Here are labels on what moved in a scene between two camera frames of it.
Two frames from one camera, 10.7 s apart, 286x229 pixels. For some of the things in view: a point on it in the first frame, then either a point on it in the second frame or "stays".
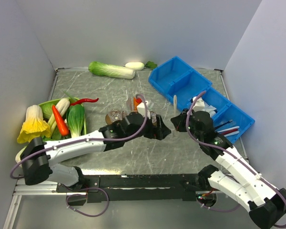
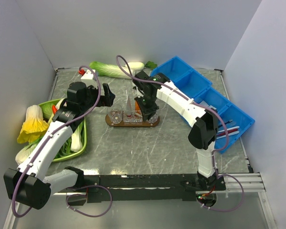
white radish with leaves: (139, 66) stays
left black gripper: (159, 132) to (107, 99)
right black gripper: (178, 121) to (147, 113)
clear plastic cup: (153, 116) stays
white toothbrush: (229, 129) stays
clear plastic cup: (115, 112) stays
